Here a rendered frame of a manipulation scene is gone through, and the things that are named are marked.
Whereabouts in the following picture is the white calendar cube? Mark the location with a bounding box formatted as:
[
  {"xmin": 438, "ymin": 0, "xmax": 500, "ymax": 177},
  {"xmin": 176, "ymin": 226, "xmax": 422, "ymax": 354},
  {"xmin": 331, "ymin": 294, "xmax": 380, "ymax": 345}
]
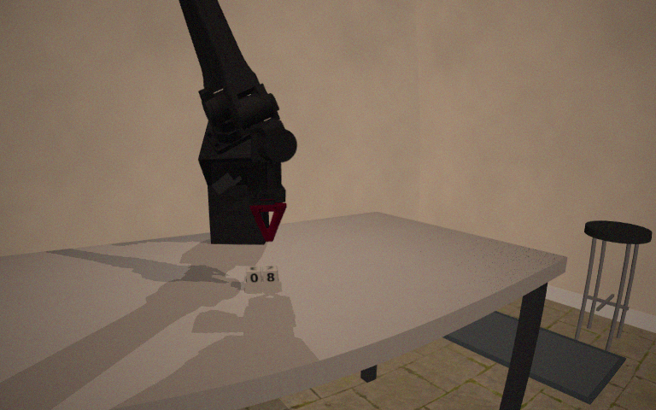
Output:
[
  {"xmin": 262, "ymin": 266, "xmax": 278, "ymax": 282},
  {"xmin": 246, "ymin": 266, "xmax": 262, "ymax": 283}
]

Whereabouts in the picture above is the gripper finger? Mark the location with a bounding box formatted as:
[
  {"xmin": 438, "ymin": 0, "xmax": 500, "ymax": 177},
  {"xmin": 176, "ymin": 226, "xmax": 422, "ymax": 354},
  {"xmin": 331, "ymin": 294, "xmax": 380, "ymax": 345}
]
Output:
[
  {"xmin": 249, "ymin": 203, "xmax": 287, "ymax": 242},
  {"xmin": 259, "ymin": 199, "xmax": 278, "ymax": 234}
]

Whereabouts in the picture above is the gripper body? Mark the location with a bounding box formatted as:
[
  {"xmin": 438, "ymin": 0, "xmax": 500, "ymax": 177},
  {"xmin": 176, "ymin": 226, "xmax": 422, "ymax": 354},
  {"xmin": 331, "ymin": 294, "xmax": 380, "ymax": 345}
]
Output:
[{"xmin": 249, "ymin": 160, "xmax": 286, "ymax": 206}]

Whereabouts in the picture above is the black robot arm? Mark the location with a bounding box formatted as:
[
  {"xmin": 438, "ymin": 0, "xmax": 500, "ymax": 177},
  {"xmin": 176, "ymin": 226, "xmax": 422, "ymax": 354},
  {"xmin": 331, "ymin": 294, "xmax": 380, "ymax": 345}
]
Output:
[{"xmin": 179, "ymin": 0, "xmax": 297, "ymax": 194}]

